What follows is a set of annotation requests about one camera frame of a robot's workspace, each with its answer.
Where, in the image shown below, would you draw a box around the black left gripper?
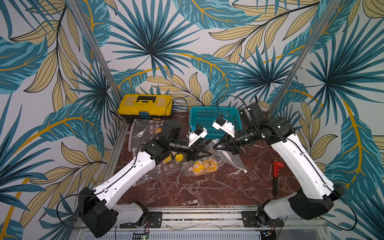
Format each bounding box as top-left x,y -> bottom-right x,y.
169,138 -> 213,162

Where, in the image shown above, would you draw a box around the dotted zip-top bag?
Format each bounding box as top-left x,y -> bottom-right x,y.
129,119 -> 182,187
181,141 -> 225,177

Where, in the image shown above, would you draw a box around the clear zip-top bag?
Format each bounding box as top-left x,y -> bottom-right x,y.
207,140 -> 248,173

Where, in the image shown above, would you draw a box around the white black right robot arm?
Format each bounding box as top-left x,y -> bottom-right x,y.
212,102 -> 345,227

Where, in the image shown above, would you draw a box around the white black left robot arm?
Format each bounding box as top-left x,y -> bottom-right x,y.
78,120 -> 211,238

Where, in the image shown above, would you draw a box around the yellow fruits in middle bag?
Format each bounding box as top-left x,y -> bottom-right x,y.
189,159 -> 219,176

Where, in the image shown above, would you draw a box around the orange fruits in left bag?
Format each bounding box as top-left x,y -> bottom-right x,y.
163,125 -> 184,164

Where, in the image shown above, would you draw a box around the teal plastic basket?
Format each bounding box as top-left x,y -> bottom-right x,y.
189,106 -> 243,140

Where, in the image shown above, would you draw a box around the red black pipe wrench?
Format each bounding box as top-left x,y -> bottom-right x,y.
273,161 -> 285,196

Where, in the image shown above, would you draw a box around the yellow black toolbox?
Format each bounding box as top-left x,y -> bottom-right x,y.
118,94 -> 174,124

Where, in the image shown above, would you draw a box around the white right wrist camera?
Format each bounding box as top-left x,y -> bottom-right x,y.
212,116 -> 236,138

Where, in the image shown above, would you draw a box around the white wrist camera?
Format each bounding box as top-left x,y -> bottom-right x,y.
212,116 -> 236,138
188,124 -> 208,147

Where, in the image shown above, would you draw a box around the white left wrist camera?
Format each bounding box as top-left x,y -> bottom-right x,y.
188,124 -> 208,147

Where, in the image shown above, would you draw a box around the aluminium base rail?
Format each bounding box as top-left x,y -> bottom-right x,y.
69,205 -> 331,240

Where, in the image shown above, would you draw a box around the left aluminium frame post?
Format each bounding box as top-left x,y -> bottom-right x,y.
68,0 -> 122,102

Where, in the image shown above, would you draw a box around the aluminium frame post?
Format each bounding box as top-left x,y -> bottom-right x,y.
68,0 -> 122,102
268,0 -> 342,116

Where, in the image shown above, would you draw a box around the right aluminium frame post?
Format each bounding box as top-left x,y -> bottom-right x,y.
268,0 -> 342,116

